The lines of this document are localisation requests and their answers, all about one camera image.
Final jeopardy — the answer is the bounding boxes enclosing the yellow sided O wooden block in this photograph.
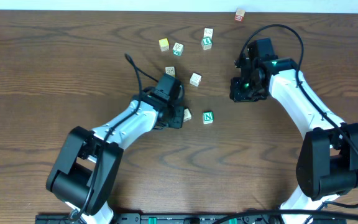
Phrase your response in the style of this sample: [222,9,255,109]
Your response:
[183,108,192,122]

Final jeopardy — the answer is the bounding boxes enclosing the green N wooden block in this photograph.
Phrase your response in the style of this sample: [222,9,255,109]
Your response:
[203,111,214,124]

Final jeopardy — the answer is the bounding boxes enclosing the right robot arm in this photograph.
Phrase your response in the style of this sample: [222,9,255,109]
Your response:
[230,55,358,223]

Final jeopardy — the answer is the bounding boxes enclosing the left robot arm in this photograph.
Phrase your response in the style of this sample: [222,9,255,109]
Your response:
[46,93,184,223]

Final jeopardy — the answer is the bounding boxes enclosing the plain white wooden block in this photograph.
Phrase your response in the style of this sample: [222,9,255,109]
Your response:
[190,73,202,86]

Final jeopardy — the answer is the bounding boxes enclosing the yellow K wooden block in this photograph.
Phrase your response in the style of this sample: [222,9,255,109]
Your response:
[165,66,176,77]

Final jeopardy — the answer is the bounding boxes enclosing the green 4 wooden block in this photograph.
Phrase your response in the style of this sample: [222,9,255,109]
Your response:
[201,37,213,50]

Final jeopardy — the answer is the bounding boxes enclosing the green F wooden block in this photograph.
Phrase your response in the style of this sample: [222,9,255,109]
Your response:
[173,42,184,56]

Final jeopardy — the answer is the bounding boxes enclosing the red sided wooden block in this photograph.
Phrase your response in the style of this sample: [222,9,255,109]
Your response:
[203,28,214,39]

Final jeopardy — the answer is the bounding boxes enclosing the yellow top wooden block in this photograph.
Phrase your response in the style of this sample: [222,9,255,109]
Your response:
[158,38,170,52]

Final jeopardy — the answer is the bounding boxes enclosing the red block by wall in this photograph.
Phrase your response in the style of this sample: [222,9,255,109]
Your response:
[234,8,246,22]

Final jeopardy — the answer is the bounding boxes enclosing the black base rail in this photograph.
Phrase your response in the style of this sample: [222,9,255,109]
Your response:
[35,212,347,224]

